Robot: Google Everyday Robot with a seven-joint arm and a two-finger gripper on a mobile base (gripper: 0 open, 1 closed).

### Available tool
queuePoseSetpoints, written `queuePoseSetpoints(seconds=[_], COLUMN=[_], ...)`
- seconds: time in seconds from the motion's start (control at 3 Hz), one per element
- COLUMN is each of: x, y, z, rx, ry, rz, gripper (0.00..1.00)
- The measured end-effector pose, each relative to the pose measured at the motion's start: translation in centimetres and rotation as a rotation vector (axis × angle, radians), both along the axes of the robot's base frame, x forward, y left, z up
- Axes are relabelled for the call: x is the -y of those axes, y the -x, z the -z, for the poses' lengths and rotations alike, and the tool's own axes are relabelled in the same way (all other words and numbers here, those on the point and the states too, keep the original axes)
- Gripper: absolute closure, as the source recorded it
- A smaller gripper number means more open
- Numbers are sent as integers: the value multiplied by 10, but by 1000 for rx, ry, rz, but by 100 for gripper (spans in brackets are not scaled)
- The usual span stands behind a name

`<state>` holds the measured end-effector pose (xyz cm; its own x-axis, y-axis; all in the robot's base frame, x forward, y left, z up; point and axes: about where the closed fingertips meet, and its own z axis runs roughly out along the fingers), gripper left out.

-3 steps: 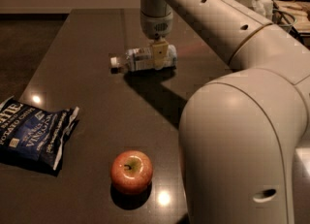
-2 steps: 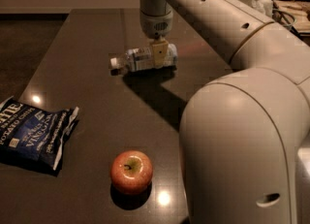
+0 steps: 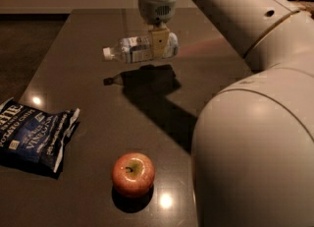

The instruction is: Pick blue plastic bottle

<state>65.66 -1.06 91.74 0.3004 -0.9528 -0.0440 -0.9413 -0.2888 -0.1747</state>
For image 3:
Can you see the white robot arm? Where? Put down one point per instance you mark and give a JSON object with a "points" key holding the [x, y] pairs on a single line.
{"points": [[252, 154]]}

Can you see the red apple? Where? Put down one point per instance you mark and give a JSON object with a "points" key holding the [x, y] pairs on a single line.
{"points": [[133, 175]]}

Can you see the blue potato chips bag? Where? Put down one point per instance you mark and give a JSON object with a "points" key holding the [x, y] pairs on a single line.
{"points": [[34, 136]]}

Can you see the clear blue-labelled plastic bottle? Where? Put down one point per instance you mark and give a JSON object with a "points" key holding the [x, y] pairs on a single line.
{"points": [[138, 49]]}

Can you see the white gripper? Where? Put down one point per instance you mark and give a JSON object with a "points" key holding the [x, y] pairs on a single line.
{"points": [[156, 9]]}

